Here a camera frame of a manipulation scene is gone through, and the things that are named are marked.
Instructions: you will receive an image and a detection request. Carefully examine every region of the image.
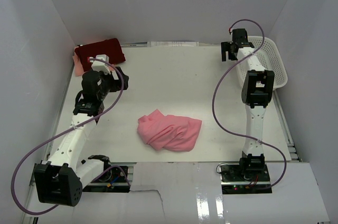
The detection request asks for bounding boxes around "white perforated plastic basket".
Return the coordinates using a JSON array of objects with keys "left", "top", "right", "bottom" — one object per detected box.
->
[{"left": 236, "top": 38, "right": 288, "bottom": 90}]

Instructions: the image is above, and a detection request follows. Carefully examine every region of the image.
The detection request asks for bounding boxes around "pink t-shirt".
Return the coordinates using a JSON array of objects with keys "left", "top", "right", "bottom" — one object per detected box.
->
[{"left": 137, "top": 110, "right": 202, "bottom": 152}]

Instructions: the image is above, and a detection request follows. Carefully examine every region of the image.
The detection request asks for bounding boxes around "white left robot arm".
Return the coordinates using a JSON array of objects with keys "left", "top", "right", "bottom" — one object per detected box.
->
[{"left": 34, "top": 67, "right": 129, "bottom": 207}]

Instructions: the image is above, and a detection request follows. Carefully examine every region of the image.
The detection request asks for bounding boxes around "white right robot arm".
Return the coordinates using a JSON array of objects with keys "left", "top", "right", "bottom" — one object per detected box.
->
[{"left": 221, "top": 29, "right": 275, "bottom": 181}]

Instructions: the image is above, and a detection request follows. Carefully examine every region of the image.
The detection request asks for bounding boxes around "peach folded t-shirt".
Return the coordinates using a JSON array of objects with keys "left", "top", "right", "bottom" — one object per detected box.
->
[{"left": 73, "top": 54, "right": 114, "bottom": 77}]

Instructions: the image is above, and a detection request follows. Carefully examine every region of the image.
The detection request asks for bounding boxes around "dark red folded t-shirt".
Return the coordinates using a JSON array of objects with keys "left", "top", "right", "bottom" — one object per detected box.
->
[{"left": 74, "top": 38, "right": 126, "bottom": 75}]

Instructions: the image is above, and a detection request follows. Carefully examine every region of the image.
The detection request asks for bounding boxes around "white front cover board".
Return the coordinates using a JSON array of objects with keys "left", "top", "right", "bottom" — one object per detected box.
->
[{"left": 34, "top": 163, "right": 330, "bottom": 223}]

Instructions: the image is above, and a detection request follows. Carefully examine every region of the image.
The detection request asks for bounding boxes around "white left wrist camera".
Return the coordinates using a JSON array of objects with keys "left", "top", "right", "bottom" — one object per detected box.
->
[{"left": 88, "top": 54, "right": 110, "bottom": 74}]

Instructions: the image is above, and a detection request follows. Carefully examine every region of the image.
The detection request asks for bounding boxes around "white paper sheet at wall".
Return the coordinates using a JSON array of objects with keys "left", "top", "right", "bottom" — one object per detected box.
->
[{"left": 147, "top": 41, "right": 199, "bottom": 48}]

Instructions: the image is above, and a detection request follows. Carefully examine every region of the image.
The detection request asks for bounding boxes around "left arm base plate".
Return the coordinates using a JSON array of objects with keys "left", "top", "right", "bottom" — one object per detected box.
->
[{"left": 83, "top": 165, "right": 134, "bottom": 193}]

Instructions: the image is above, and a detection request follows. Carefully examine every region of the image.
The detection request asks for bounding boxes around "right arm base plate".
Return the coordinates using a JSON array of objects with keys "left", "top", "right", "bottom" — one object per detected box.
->
[{"left": 215, "top": 163, "right": 272, "bottom": 195}]

